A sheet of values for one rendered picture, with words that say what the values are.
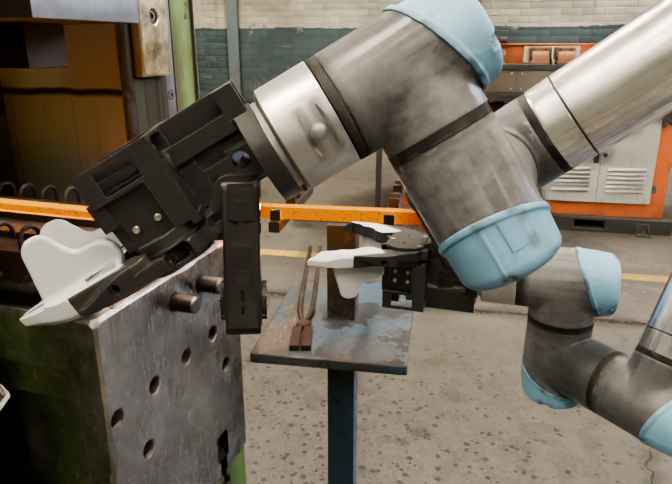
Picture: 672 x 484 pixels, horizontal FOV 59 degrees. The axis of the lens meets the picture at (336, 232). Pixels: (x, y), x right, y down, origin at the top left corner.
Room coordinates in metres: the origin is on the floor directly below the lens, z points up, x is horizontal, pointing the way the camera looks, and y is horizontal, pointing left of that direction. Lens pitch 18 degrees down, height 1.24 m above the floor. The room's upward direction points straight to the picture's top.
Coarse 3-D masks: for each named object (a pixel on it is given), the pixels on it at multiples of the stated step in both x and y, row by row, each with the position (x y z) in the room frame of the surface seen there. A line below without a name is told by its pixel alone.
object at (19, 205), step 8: (0, 200) 0.90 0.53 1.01; (8, 200) 0.90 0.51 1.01; (16, 200) 0.90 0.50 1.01; (24, 200) 0.90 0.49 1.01; (0, 208) 0.88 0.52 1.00; (8, 208) 0.88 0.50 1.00; (16, 208) 0.87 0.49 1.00; (24, 208) 0.87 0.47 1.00; (32, 208) 0.86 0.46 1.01; (40, 208) 0.86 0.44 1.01; (48, 208) 0.86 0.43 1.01; (56, 208) 0.85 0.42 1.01; (64, 208) 0.85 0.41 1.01; (72, 208) 0.85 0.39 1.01; (80, 208) 0.85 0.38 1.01; (80, 216) 0.84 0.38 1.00; (88, 216) 0.83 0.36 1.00
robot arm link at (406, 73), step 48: (432, 0) 0.39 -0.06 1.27; (336, 48) 0.39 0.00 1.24; (384, 48) 0.37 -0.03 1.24; (432, 48) 0.37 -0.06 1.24; (480, 48) 0.38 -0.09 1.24; (336, 96) 0.37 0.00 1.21; (384, 96) 0.37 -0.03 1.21; (432, 96) 0.37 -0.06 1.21; (480, 96) 0.38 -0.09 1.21; (384, 144) 0.38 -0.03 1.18
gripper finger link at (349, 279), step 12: (324, 252) 0.67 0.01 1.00; (336, 252) 0.67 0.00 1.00; (348, 252) 0.67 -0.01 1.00; (360, 252) 0.67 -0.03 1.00; (372, 252) 0.67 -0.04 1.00; (384, 252) 0.67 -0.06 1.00; (312, 264) 0.66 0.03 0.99; (324, 264) 0.66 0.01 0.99; (336, 264) 0.66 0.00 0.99; (348, 264) 0.65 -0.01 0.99; (336, 276) 0.66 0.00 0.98; (348, 276) 0.66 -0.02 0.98; (360, 276) 0.67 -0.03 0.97; (372, 276) 0.67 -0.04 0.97; (348, 288) 0.66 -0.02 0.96
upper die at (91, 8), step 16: (0, 0) 0.73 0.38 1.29; (16, 0) 0.72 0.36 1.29; (32, 0) 0.72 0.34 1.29; (48, 0) 0.74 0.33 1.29; (64, 0) 0.76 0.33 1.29; (80, 0) 0.79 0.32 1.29; (96, 0) 0.82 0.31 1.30; (112, 0) 0.85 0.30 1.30; (128, 0) 0.88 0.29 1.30; (0, 16) 0.73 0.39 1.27; (16, 16) 0.72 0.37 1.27; (32, 16) 0.71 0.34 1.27; (48, 16) 0.74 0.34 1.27; (64, 16) 0.76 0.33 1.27; (80, 16) 0.79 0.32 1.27; (96, 16) 0.82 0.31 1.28; (112, 16) 0.85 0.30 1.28; (128, 16) 0.88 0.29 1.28
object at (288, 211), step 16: (272, 208) 1.06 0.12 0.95; (288, 208) 1.06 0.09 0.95; (304, 208) 1.05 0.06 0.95; (320, 208) 1.05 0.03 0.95; (336, 208) 1.05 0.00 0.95; (352, 208) 1.05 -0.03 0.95; (368, 208) 1.05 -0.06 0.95; (384, 208) 1.05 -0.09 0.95; (400, 208) 1.05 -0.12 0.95; (416, 224) 1.02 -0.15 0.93
